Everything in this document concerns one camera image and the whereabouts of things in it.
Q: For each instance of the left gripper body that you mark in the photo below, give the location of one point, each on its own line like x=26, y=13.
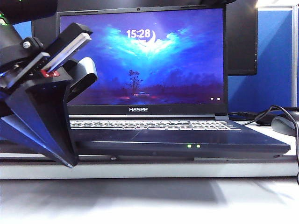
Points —
x=21, y=63

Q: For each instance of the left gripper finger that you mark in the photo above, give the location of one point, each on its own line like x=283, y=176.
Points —
x=46, y=112
x=21, y=135

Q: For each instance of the black Hasee laptop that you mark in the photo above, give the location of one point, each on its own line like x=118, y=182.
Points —
x=140, y=70

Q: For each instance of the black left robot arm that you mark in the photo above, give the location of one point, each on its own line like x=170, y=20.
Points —
x=25, y=10

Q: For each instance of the black ASUS monitor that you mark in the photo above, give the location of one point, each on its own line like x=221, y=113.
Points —
x=241, y=35

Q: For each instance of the black Logitech mouse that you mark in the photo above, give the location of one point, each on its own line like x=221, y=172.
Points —
x=282, y=126

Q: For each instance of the black power adapter brick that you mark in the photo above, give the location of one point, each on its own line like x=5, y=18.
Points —
x=292, y=109

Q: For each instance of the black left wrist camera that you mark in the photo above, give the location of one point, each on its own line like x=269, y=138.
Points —
x=83, y=79

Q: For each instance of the grey aluminium partition post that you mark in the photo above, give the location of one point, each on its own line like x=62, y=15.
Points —
x=295, y=58

